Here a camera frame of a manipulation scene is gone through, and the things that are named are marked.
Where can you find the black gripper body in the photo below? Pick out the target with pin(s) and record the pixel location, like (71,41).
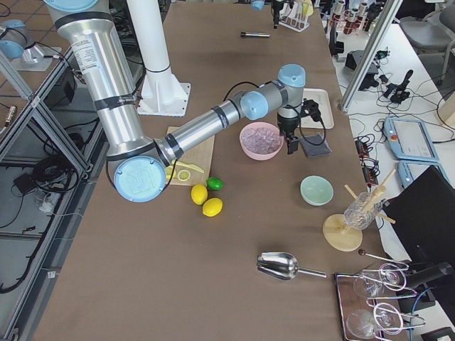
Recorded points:
(275,9)
(288,124)

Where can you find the steel muddler black tip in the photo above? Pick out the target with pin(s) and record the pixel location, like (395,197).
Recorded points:
(245,34)

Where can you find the pink bowl of ice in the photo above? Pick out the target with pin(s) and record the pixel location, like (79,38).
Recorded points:
(261,140)

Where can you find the wooden cup rack stand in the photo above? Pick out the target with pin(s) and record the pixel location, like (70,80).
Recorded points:
(338,234)

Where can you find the stainless steel ice scoop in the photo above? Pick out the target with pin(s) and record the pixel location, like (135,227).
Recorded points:
(283,266)

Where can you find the grey folded cloth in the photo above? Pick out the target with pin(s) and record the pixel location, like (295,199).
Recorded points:
(315,146)

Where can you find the beige rabbit serving tray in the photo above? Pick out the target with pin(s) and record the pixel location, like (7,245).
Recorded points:
(320,97)

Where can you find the mint green bowl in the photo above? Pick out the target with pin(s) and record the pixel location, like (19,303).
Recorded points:
(316,191)

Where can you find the green lime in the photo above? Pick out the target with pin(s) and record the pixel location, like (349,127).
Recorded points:
(215,183)

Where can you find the clear glass mug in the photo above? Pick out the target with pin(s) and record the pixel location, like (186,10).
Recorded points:
(359,213)

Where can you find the bamboo cutting board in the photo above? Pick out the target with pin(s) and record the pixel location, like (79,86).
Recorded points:
(201,155)

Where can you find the yellow plastic knife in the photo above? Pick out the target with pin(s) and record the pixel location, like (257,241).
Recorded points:
(189,166)

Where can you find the whole yellow lemon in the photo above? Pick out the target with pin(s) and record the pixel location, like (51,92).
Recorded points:
(212,207)
(199,194)

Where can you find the lemon half at corner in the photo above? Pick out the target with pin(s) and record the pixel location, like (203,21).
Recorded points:
(183,175)

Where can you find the blue teach pendant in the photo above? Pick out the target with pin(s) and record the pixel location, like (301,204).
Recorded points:
(409,140)
(408,171)

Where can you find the lemon half near knife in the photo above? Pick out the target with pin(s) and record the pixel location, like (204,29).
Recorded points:
(169,172)

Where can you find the black monitor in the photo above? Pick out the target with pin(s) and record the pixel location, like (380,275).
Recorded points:
(424,215)

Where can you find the upper wine glass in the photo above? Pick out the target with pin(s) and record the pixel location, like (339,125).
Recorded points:
(372,283)

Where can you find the black framed glass tray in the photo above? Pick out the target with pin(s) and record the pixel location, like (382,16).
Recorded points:
(348,301)

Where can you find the metal wine glass holder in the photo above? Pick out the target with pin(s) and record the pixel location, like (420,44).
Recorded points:
(392,296)

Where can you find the lower wine glass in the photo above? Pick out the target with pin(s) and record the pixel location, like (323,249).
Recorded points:
(383,320)

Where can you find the white wire cup rack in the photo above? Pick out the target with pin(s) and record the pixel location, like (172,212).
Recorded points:
(295,14)

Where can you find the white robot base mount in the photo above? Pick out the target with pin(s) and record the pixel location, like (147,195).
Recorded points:
(161,94)

